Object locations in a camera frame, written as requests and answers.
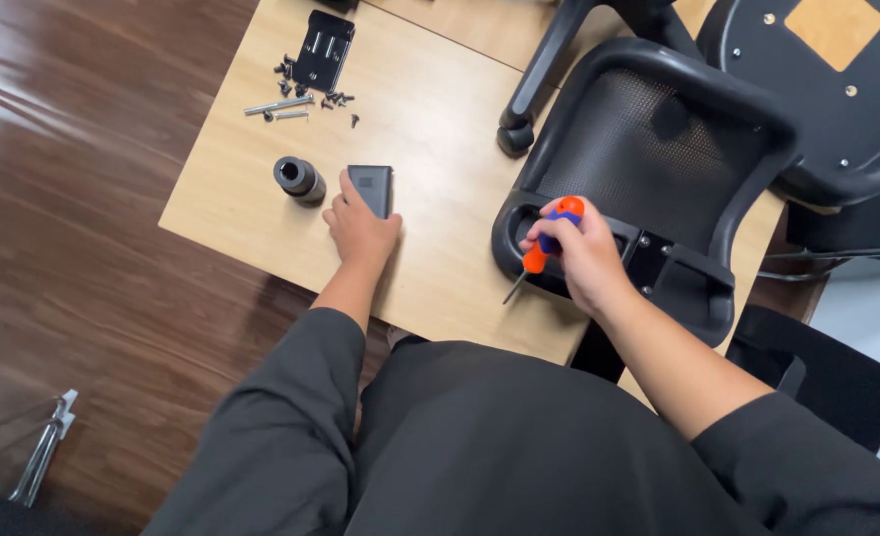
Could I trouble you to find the person's right hand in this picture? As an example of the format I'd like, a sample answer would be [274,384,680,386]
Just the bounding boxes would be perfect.
[518,196,639,318]

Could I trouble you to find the person's left hand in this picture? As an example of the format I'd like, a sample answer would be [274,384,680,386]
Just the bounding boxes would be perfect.
[321,170,404,271]

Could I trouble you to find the orange and blue screwdriver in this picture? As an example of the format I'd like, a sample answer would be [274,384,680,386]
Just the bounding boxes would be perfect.
[502,195,587,306]

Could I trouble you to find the black rectangular plastic cover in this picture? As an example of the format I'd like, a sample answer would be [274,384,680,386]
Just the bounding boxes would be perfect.
[346,164,395,220]

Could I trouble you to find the black cylindrical sleeve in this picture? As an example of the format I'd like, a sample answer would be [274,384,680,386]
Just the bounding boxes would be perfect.
[273,155,328,208]

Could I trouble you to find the scattered pile of black screws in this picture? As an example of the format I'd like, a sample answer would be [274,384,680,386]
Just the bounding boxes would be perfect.
[273,54,360,129]

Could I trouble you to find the black caster wheel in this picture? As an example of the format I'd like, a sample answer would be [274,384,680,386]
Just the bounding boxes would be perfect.
[496,121,536,159]

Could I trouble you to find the long silver bolt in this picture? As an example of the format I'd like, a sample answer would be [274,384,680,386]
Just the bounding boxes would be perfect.
[243,94,316,116]

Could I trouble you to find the black mesh chair backrest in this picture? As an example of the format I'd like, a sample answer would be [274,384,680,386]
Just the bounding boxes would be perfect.
[491,37,800,349]

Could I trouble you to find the black chair star base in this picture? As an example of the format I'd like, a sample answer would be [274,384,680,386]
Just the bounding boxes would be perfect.
[501,0,705,134]

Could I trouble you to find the person's dark grey garment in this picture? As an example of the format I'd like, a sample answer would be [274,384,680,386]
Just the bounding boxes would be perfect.
[142,307,880,536]

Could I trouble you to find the thin black metal rods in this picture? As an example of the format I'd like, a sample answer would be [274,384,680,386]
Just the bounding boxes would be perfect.
[756,244,880,282]

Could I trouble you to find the black chair seat underside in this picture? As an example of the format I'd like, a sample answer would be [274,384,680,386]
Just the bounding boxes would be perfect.
[696,0,880,209]

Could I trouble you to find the black metal bracket plate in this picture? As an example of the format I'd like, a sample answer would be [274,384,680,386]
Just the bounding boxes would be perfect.
[291,9,356,94]

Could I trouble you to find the chrome metal frame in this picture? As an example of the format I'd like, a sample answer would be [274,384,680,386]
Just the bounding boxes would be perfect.
[8,389,79,509]

